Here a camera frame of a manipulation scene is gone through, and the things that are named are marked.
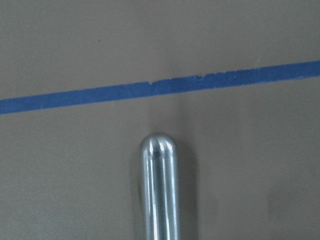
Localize metal muddler rod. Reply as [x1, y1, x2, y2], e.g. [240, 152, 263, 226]
[140, 133, 181, 240]

